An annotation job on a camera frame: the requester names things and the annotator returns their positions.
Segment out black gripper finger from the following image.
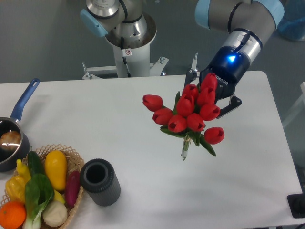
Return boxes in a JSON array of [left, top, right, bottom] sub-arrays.
[[184, 68, 198, 88], [217, 94, 242, 119]]

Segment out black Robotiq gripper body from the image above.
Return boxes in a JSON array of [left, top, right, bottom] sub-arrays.
[[199, 46, 249, 103]]

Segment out red tulip bouquet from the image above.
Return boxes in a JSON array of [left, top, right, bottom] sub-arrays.
[[142, 73, 224, 160]]

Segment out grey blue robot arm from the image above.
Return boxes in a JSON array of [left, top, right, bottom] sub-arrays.
[[80, 0, 284, 115]]

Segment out blue plastic bag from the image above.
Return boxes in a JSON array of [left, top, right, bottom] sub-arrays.
[[277, 0, 305, 42]]

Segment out black device at edge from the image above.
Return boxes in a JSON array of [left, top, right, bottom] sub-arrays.
[[287, 194, 305, 219]]

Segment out dark grey ribbed vase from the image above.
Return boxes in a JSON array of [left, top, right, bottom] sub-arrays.
[[80, 158, 121, 207]]

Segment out purple sweet potato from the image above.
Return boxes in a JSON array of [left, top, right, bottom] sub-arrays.
[[65, 170, 81, 207]]

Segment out yellow squash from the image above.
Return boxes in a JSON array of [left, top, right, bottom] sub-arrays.
[[45, 150, 67, 192]]

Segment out dark green cucumber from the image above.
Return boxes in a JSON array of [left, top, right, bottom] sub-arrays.
[[27, 151, 45, 176]]

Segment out yellow banana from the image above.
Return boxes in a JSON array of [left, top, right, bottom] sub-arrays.
[[53, 190, 65, 204]]

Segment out green bok choy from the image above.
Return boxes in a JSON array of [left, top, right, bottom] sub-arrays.
[[22, 174, 54, 229]]

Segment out brown bread roll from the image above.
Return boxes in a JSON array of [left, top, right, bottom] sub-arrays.
[[0, 131, 21, 151]]

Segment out beige round bun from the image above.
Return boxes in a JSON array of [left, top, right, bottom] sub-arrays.
[[42, 201, 68, 227]]

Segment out yellow bell pepper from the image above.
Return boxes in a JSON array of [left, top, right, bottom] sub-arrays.
[[5, 176, 26, 204]]

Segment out orange fruit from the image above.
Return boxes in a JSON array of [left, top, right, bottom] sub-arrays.
[[0, 201, 26, 229]]

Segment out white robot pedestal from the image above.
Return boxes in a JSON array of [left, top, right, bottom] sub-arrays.
[[81, 10, 169, 79]]

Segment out blue handled saucepan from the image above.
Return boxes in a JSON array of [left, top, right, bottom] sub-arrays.
[[0, 78, 40, 172]]

